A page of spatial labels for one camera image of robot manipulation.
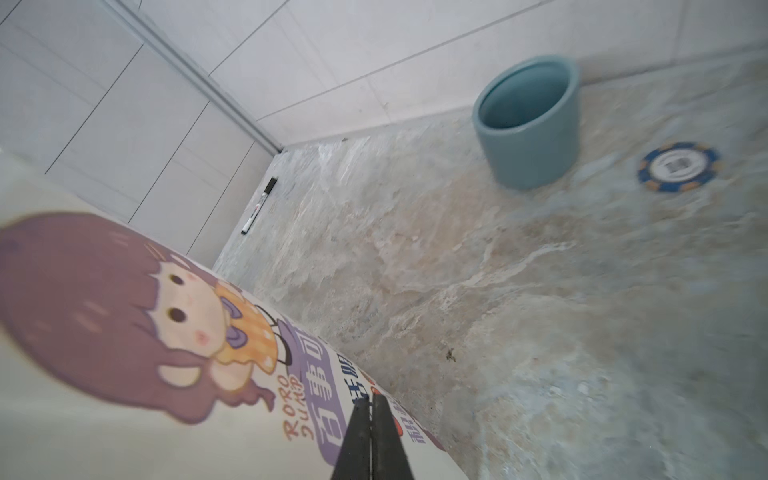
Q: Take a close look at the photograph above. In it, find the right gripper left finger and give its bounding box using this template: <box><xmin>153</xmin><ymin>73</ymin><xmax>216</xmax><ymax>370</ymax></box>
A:
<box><xmin>331</xmin><ymin>395</ymin><xmax>372</xmax><ymax>480</ymax></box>

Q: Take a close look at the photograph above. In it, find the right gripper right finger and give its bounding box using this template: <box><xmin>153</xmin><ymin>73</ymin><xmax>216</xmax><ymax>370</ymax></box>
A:
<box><xmin>371</xmin><ymin>394</ymin><xmax>414</xmax><ymax>480</ymax></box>

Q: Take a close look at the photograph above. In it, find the white printed paper bag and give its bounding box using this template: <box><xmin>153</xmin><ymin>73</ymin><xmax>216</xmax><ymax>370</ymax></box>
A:
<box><xmin>1</xmin><ymin>153</ymin><xmax>463</xmax><ymax>479</ymax></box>

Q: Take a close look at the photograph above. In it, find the black marker pen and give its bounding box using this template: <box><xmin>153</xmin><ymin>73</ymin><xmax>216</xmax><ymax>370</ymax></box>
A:
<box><xmin>241</xmin><ymin>177</ymin><xmax>278</xmax><ymax>235</ymax></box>

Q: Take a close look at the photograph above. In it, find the teal ceramic cup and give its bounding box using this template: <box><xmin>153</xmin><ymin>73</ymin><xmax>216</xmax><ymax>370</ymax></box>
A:
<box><xmin>472</xmin><ymin>55</ymin><xmax>580</xmax><ymax>190</ymax></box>

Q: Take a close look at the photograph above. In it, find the blue poker chip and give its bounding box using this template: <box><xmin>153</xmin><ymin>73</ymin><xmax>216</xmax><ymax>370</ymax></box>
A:
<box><xmin>637</xmin><ymin>142</ymin><xmax>721</xmax><ymax>193</ymax></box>

